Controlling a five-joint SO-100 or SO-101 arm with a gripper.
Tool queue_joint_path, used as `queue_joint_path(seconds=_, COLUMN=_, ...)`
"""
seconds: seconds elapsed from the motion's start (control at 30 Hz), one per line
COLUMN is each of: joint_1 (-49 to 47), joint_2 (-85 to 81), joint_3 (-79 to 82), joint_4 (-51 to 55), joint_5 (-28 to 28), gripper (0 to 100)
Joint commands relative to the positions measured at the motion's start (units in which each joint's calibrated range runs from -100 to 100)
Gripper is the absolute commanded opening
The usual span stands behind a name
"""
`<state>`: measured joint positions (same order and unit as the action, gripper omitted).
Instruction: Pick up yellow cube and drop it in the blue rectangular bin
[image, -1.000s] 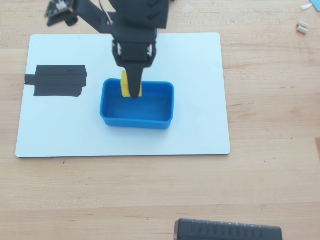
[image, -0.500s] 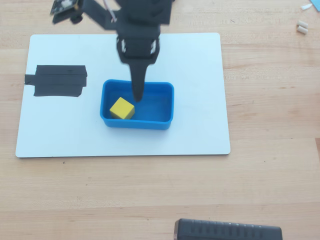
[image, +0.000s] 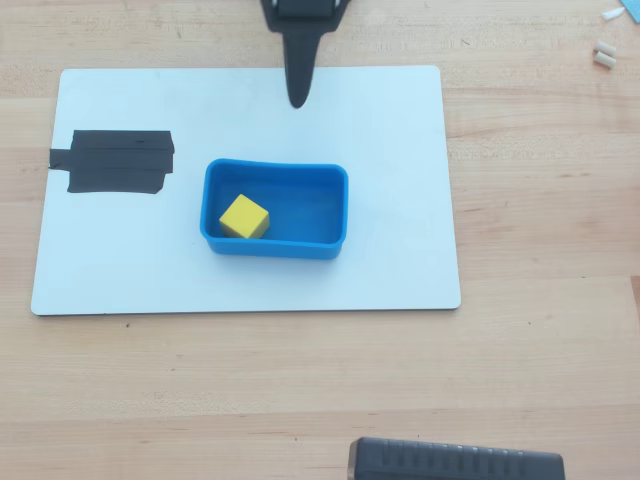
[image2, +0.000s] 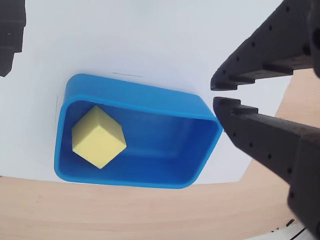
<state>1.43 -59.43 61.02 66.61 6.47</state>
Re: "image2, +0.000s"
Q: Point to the black tape patch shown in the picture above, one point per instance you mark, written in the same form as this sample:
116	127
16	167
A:
11	32

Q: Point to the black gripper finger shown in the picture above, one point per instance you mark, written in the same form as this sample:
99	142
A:
275	145
275	45

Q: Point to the blue rectangular bin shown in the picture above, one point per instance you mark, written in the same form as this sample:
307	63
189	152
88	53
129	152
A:
155	160

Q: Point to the yellow cube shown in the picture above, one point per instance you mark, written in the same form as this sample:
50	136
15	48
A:
98	140

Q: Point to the white board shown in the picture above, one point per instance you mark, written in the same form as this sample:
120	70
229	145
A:
150	37

